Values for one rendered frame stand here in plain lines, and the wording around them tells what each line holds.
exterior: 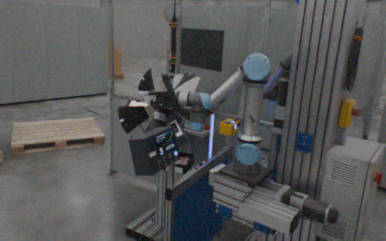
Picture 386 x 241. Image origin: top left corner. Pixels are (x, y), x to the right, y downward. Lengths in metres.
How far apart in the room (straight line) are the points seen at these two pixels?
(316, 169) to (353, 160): 0.21
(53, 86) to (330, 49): 6.74
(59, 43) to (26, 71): 0.89
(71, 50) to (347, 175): 6.85
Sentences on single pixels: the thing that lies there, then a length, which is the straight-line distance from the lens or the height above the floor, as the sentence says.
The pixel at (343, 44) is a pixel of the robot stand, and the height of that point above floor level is 1.74.
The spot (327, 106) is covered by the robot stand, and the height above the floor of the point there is 1.44.
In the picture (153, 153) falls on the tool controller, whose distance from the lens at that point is 1.67.
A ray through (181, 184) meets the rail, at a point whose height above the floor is 0.84.
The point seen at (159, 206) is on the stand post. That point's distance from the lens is 3.01.
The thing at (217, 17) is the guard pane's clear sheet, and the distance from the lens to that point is 3.06.
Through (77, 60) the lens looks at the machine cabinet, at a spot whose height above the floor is 0.86.
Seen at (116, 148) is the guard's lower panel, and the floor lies 0.34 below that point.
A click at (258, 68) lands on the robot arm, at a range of 1.53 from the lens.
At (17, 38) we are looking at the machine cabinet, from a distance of 7.55.
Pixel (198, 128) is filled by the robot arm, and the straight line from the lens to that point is 1.65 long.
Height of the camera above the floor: 1.81
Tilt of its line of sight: 15 degrees down
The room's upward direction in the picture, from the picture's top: 3 degrees clockwise
